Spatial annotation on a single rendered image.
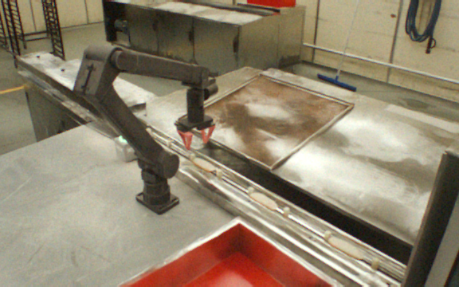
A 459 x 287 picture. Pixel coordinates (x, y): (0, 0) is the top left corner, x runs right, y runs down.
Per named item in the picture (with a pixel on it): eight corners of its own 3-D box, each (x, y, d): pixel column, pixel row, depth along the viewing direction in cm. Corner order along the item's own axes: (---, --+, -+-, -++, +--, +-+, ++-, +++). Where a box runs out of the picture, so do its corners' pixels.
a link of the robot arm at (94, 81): (56, 82, 83) (87, 89, 78) (90, 37, 88) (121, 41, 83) (145, 174, 119) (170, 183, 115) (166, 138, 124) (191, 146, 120)
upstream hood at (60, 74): (18, 67, 239) (16, 54, 235) (45, 61, 250) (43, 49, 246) (111, 129, 158) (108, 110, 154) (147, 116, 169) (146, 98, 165)
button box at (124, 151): (116, 163, 146) (112, 137, 141) (134, 156, 151) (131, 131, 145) (127, 171, 140) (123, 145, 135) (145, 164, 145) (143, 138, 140)
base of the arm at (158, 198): (135, 199, 120) (159, 215, 113) (131, 178, 116) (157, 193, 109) (155, 187, 126) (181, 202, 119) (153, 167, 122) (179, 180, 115)
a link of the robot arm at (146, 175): (142, 184, 116) (155, 189, 113) (138, 155, 111) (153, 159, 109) (161, 170, 123) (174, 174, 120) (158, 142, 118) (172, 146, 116)
